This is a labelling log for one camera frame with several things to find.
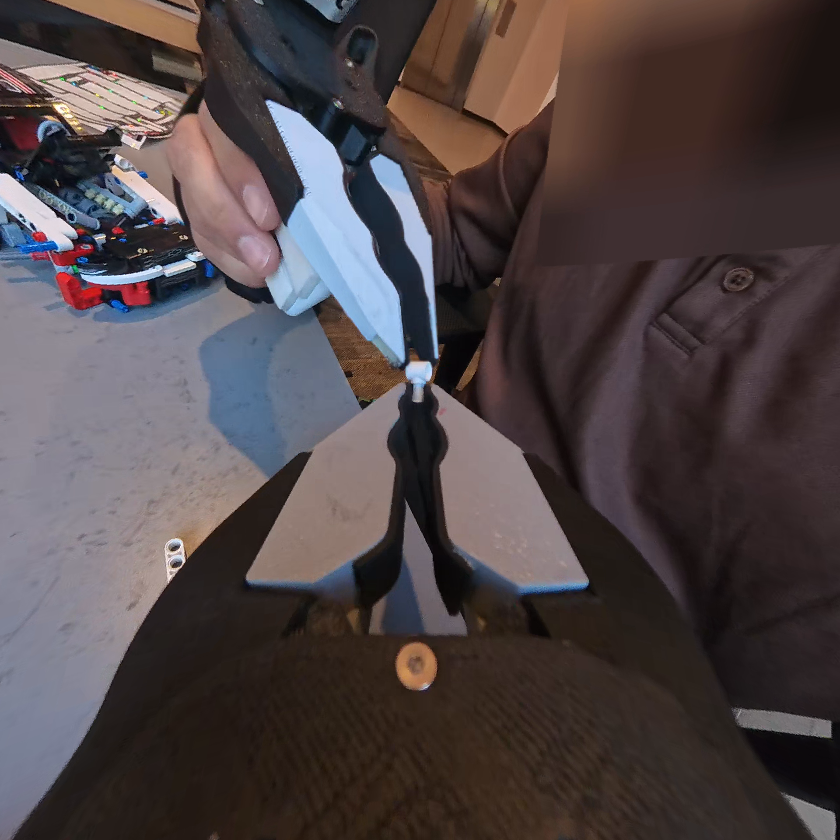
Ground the red white brick race car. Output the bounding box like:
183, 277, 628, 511
0, 115, 217, 312

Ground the grey desk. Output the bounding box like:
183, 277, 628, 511
0, 39, 368, 828

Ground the person's right forearm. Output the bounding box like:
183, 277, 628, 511
423, 98, 559, 290

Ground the person's right hand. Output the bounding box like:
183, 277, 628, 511
164, 101, 286, 290

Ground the black office chair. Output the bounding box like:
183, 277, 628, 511
433, 285, 492, 395

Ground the grey office table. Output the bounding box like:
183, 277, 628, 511
0, 0, 201, 73

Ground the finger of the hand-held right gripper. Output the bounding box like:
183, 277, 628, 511
351, 154, 439, 362
266, 100, 404, 365

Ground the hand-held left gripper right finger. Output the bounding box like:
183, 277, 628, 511
423, 386, 589, 614

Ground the person's torso in brown shirt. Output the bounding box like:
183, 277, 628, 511
476, 246, 840, 723

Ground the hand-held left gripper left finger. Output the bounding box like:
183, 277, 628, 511
246, 384, 411, 611

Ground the printed sticker sheet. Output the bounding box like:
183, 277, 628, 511
39, 62, 188, 148

